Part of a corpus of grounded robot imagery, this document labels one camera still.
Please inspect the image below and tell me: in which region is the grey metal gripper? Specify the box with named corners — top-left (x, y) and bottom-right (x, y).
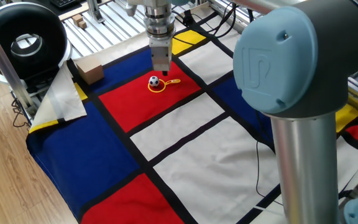
top-left (149, 36), bottom-right (174, 77)

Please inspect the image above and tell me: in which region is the yellow plastic bubble ring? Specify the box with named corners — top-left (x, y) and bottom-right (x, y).
top-left (147, 78), bottom-right (181, 94)

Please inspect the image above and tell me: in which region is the colour block table cloth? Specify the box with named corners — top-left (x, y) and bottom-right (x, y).
top-left (25, 2), bottom-right (358, 224)

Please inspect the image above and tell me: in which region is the brown cardboard box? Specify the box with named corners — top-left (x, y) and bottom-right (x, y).
top-left (75, 55), bottom-right (105, 85)

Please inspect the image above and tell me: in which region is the black keyboard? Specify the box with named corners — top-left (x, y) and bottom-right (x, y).
top-left (50, 0), bottom-right (79, 9)

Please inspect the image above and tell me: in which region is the thick black gripper cable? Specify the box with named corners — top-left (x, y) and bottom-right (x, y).
top-left (172, 2), bottom-right (239, 40)

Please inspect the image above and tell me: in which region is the metal bracket stand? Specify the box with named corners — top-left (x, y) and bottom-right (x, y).
top-left (87, 0), bottom-right (105, 24)

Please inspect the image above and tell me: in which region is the thin black cable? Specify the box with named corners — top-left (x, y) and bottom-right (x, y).
top-left (254, 139), bottom-right (284, 207)

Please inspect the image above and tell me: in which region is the black floor cable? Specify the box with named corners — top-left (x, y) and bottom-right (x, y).
top-left (11, 98), bottom-right (30, 128)

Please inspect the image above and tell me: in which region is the aluminium frame post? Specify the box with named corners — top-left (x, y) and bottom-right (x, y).
top-left (0, 12), bottom-right (39, 116)

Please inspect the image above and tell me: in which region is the black round ring device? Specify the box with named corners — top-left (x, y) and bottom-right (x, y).
top-left (0, 2), bottom-right (73, 83)

